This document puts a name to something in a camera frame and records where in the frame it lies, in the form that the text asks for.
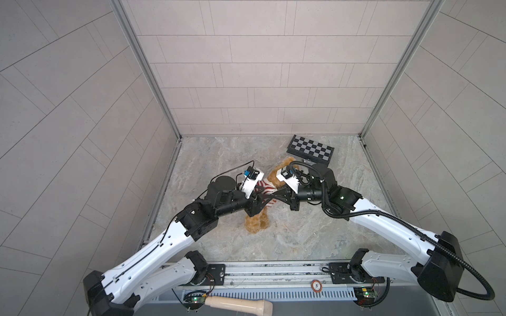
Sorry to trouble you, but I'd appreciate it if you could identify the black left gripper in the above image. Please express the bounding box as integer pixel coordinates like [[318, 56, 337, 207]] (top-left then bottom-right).
[[211, 185, 272, 219]]

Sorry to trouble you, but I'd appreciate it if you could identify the red white striped knit sweater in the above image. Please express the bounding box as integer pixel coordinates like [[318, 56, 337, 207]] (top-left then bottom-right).
[[255, 180, 277, 208]]

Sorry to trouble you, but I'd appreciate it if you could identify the brown teddy bear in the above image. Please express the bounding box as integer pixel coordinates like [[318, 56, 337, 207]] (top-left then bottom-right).
[[245, 156, 295, 234]]

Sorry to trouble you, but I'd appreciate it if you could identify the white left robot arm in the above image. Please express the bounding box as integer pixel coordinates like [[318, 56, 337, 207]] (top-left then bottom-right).
[[83, 176, 271, 315]]

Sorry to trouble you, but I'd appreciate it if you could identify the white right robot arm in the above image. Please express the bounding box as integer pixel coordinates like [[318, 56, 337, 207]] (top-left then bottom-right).
[[267, 161, 466, 302]]

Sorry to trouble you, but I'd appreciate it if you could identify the folded black chess board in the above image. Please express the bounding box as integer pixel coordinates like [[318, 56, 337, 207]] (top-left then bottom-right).
[[287, 135, 334, 166]]

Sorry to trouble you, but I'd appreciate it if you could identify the round red sticker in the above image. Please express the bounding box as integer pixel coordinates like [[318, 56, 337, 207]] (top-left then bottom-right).
[[310, 279, 323, 293]]

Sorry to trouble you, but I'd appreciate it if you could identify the left green circuit board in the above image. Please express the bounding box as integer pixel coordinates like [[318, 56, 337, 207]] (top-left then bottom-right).
[[183, 290, 208, 310]]

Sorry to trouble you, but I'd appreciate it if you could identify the green circuit board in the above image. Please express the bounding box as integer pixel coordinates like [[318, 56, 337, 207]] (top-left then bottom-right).
[[353, 287, 378, 306], [183, 290, 208, 310]]

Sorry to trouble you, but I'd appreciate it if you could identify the right green circuit board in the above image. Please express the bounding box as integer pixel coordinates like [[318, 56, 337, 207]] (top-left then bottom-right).
[[353, 287, 378, 306]]

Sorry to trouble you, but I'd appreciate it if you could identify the aluminium corner profile left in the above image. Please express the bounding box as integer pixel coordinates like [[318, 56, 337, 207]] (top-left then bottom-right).
[[109, 0, 182, 142]]

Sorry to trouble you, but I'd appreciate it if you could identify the aluminium corner profile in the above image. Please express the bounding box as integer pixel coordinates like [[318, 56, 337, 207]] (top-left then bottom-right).
[[109, 0, 182, 142], [359, 0, 445, 142]]

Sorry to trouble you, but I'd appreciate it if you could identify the aluminium corner profile right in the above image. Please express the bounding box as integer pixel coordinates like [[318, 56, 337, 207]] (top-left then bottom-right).
[[359, 0, 445, 142]]

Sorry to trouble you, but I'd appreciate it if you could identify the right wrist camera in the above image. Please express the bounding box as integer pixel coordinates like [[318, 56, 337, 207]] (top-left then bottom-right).
[[276, 166, 300, 194]]

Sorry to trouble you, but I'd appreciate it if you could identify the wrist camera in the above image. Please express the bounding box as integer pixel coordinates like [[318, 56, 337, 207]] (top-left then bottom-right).
[[239, 167, 264, 199], [276, 166, 300, 194]]

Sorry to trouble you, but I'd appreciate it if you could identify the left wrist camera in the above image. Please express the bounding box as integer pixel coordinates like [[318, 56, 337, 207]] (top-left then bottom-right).
[[239, 167, 264, 199]]

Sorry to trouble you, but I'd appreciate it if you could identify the thin black camera cable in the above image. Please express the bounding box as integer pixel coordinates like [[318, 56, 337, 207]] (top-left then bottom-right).
[[161, 159, 256, 246]]

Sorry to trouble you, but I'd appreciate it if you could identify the black corrugated cable conduit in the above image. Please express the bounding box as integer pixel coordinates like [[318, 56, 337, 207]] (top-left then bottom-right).
[[286, 161, 495, 301]]

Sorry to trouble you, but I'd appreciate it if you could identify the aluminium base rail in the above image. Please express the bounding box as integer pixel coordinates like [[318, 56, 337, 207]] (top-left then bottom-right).
[[134, 260, 420, 309]]

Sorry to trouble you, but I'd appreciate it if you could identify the beige wooden handle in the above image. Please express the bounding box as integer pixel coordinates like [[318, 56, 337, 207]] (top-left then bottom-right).
[[204, 296, 274, 316]]

